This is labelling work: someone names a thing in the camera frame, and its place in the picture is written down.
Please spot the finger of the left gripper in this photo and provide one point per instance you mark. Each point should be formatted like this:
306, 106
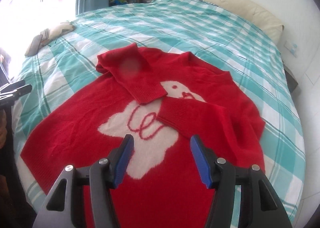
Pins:
11, 92

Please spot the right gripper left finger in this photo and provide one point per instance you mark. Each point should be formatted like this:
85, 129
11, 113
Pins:
64, 204

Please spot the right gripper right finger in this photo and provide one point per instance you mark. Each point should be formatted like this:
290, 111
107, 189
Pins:
260, 205

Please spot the red knit sweater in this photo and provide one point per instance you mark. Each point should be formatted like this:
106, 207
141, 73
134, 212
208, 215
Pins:
162, 100

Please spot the person's left hand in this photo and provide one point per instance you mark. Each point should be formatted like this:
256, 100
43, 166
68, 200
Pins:
3, 130

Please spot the small patterned cushion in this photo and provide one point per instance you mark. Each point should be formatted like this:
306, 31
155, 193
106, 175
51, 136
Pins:
51, 34

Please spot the teal white plaid bedspread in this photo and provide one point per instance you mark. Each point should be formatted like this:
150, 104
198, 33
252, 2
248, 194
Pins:
212, 34

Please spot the wall socket plate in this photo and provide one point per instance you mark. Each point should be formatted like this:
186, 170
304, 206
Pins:
291, 47

